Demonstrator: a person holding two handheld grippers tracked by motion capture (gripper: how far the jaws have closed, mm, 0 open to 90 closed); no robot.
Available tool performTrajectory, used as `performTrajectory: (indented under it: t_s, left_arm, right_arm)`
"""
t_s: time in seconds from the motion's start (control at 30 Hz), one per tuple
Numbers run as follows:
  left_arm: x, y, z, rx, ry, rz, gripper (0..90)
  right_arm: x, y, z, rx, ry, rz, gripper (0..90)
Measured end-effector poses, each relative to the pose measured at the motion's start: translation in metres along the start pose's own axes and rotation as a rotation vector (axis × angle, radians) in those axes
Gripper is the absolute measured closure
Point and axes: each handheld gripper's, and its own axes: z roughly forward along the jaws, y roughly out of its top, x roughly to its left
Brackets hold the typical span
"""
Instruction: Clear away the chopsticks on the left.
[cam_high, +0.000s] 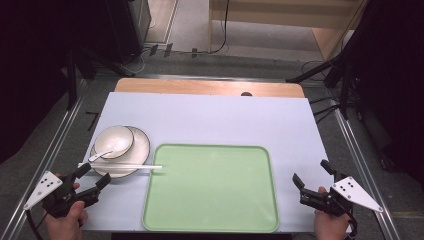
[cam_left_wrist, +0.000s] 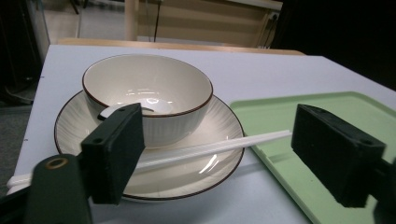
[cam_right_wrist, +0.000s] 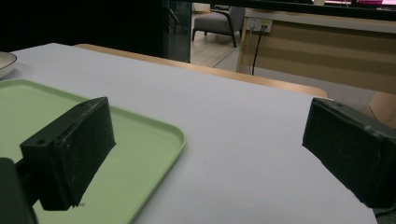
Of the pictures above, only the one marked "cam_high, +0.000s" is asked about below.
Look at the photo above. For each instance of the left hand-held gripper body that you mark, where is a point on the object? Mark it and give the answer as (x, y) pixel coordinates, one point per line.
(50, 193)

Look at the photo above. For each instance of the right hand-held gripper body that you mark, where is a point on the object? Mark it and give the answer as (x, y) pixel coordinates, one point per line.
(340, 196)

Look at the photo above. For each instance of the white chopsticks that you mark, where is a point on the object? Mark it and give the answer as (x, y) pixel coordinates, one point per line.
(120, 166)

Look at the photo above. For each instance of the white spoon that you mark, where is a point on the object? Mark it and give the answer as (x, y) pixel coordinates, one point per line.
(106, 152)

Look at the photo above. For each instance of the white bowl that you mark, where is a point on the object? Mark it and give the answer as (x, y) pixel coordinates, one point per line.
(113, 141)

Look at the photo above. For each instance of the white plate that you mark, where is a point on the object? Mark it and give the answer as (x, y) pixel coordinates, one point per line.
(140, 150)

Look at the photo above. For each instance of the green tray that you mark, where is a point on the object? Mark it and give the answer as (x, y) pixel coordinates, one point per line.
(211, 188)

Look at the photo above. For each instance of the person's right hand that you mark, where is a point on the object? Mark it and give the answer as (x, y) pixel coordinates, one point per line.
(330, 224)

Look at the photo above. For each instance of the person's left hand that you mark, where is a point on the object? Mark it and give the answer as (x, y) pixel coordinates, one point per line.
(68, 222)

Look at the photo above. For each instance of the black stand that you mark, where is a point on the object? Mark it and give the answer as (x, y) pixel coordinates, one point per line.
(320, 70)
(71, 83)

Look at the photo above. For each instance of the white table mat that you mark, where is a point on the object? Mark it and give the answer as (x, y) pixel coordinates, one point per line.
(213, 120)

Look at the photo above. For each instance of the wooden table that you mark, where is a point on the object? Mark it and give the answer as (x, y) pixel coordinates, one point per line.
(206, 87)

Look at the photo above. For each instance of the black cabinet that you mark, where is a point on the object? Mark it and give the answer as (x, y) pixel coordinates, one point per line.
(123, 30)

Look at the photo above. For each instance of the wooden bench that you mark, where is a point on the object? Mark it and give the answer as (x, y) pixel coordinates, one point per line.
(280, 16)

